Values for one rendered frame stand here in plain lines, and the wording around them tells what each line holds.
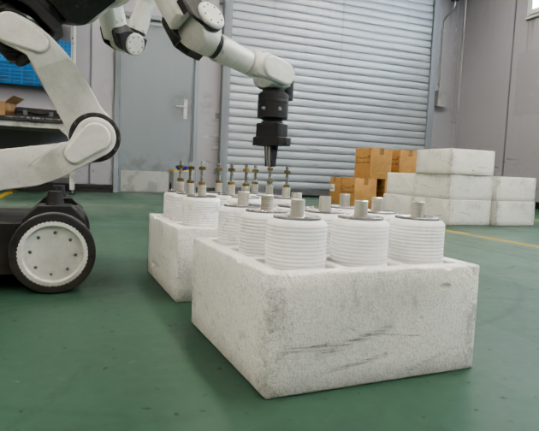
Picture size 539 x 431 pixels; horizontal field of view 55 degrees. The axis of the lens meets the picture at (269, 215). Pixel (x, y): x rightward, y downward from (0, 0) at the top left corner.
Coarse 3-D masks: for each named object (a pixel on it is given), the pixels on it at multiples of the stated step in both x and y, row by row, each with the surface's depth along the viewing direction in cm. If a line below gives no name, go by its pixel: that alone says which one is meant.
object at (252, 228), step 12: (240, 216) 90; (252, 216) 87; (264, 216) 87; (240, 228) 90; (252, 228) 87; (264, 228) 87; (240, 240) 90; (252, 240) 87; (264, 240) 87; (240, 252) 90; (252, 252) 87; (264, 252) 87
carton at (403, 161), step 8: (392, 152) 528; (400, 152) 514; (408, 152) 517; (416, 152) 520; (392, 160) 528; (400, 160) 515; (408, 160) 518; (416, 160) 521; (392, 168) 528; (400, 168) 516; (408, 168) 519
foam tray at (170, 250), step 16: (160, 224) 140; (176, 224) 129; (160, 240) 140; (176, 240) 122; (192, 240) 123; (160, 256) 140; (176, 256) 122; (192, 256) 123; (160, 272) 140; (176, 272) 122; (176, 288) 123
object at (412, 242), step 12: (396, 228) 88; (408, 228) 86; (420, 228) 86; (432, 228) 86; (444, 228) 88; (396, 240) 88; (408, 240) 86; (420, 240) 86; (432, 240) 86; (396, 252) 88; (408, 252) 86; (420, 252) 86; (432, 252) 86
